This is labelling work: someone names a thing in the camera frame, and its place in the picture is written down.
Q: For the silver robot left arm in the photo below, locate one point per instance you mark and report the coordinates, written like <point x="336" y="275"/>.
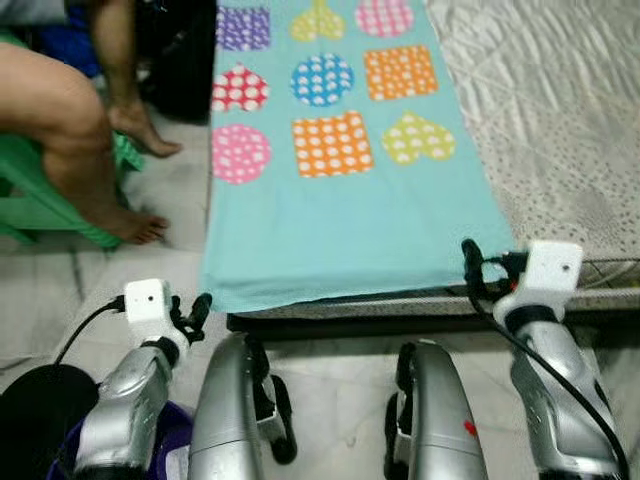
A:
<point x="125" y="410"/>

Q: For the white dotted quilted mattress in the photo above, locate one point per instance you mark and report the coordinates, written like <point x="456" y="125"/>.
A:
<point x="550" y="120"/>

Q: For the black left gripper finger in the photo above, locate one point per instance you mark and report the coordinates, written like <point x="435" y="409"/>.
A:
<point x="175" y="303"/>
<point x="201" y="310"/>

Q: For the black round stand base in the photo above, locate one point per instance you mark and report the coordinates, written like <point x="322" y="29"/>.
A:
<point x="40" y="415"/>

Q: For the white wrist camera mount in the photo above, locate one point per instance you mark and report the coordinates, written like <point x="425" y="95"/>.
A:
<point x="148" y="302"/>
<point x="545" y="272"/>

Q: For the green plastic stool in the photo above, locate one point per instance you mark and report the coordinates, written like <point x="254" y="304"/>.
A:
<point x="30" y="195"/>

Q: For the black bag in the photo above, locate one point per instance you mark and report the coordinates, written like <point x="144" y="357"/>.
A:
<point x="180" y="60"/>

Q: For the silver robot right leg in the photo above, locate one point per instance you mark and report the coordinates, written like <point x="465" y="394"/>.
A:
<point x="435" y="420"/>

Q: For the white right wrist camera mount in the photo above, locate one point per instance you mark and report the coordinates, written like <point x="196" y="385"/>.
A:
<point x="545" y="272"/>

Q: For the dark bed frame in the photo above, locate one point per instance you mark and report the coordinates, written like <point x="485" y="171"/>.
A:
<point x="400" y="322"/>

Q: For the teal mat with coloured shapes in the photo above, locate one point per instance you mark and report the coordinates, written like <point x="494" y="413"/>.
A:
<point x="350" y="220"/>

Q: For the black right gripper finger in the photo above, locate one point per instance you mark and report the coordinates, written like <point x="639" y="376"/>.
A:
<point x="473" y="268"/>

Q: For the blue cloth bundle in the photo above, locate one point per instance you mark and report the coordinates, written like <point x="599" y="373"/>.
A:
<point x="70" y="45"/>

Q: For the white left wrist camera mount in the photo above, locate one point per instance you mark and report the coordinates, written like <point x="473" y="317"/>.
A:
<point x="148" y="302"/>

